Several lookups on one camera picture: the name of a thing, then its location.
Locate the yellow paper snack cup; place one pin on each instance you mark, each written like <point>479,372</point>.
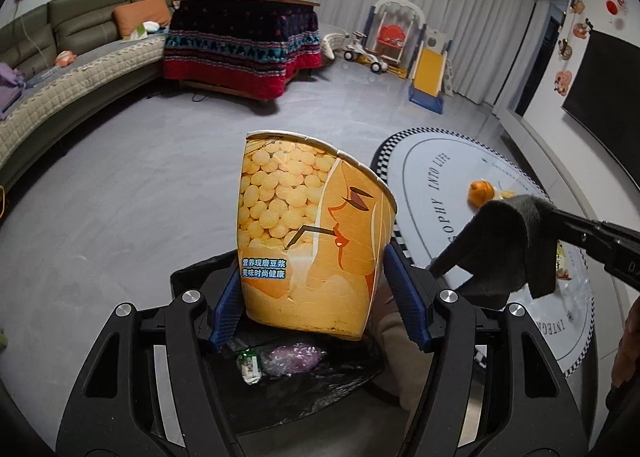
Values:
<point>311,228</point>

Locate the white tv cabinet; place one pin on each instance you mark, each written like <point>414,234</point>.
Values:
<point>574,169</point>

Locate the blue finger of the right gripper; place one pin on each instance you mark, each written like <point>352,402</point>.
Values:
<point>580,232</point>

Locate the orange sofa cushion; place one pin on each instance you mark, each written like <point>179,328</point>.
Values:
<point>129,16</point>

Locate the quilt covered table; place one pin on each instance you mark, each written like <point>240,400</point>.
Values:
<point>251,47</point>

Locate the person right hand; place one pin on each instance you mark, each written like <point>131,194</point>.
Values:
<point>627,356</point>

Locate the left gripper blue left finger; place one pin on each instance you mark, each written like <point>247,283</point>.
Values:
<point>225,299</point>

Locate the yellow black snack bag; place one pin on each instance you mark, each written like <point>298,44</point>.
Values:
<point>563,268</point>

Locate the yellow toy slide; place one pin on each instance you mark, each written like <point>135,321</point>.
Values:
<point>430,77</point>

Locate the green snack bag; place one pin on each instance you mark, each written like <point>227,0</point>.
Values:
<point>249,366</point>

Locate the black wall television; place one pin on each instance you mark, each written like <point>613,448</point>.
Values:
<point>604,95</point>

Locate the black trash bin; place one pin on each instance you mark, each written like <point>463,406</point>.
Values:
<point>273,401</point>

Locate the grey towel cloth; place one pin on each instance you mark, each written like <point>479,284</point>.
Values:
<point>509,244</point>

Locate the toy swing set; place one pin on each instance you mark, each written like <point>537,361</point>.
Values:
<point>393,31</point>

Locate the orange round fruit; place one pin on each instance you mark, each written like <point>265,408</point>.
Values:
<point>480,193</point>

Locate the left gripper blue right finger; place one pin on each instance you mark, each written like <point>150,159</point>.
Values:
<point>410,305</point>

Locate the white toy ride-on car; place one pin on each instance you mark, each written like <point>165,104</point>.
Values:
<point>354,51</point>

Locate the green sofa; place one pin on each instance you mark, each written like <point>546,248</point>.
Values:
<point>75,62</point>

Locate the pink plastic wrap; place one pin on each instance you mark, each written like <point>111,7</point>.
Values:
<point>291,359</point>

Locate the purple cloth on sofa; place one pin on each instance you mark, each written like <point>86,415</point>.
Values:
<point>12,86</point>

